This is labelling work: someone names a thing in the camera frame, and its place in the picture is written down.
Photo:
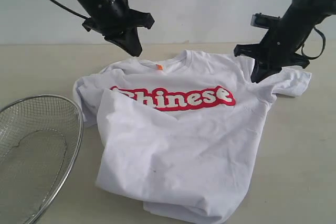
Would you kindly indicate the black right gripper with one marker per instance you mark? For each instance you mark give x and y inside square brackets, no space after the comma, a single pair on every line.
[277,49]

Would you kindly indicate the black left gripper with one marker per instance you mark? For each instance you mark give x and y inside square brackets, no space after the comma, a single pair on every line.
[117,22]

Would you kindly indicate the white t-shirt red print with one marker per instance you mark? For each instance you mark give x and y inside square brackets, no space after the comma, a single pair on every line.
[182,135]

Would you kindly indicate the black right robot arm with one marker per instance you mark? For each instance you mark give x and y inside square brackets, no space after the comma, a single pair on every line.
[305,15]

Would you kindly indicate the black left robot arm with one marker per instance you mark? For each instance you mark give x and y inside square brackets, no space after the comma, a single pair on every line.
[115,21]

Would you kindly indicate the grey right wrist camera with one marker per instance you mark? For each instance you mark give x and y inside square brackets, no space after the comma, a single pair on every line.
[264,21]

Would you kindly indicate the metal wire mesh basket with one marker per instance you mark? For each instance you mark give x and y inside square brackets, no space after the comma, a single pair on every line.
[40,140]

